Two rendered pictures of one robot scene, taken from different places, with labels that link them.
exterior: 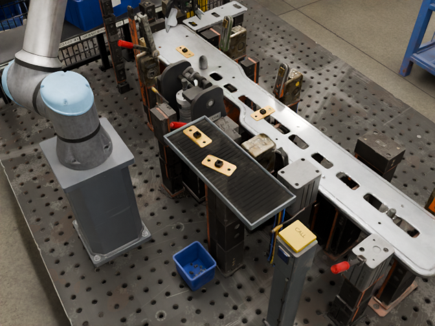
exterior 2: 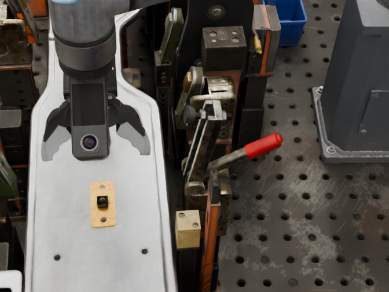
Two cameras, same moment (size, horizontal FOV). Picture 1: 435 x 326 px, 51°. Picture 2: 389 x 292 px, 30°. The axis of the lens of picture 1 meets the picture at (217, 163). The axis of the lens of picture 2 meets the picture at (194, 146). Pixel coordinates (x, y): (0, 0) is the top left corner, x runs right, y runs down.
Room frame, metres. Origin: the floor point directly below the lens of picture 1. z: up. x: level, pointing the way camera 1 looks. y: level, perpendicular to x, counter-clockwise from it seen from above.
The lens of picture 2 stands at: (2.02, 0.53, 1.96)
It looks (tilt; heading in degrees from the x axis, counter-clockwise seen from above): 52 degrees down; 207
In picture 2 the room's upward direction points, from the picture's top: 4 degrees clockwise
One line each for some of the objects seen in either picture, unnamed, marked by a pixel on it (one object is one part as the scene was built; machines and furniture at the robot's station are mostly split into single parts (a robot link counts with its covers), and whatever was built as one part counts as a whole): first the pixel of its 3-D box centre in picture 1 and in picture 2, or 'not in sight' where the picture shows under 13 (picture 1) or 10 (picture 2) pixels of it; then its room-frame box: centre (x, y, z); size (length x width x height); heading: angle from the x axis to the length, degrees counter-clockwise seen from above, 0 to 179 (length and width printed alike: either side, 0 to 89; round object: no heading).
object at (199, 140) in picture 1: (197, 135); not in sight; (0.88, 0.05, 1.17); 0.08 x 0.04 x 0.01; 39
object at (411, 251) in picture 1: (268, 116); (92, 0); (1.14, -0.17, 1.00); 1.38 x 0.22 x 0.02; 36
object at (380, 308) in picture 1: (405, 270); not in sight; (0.65, -0.53, 0.84); 0.18 x 0.06 x 0.29; 126
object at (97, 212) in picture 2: (184, 50); (102, 202); (1.53, 0.12, 1.01); 0.08 x 0.04 x 0.01; 36
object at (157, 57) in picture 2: not in sight; (162, 108); (1.20, 0.02, 0.84); 0.04 x 0.03 x 0.29; 36
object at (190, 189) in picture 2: not in sight; (194, 188); (1.47, 0.24, 1.06); 0.03 x 0.01 x 0.03; 126
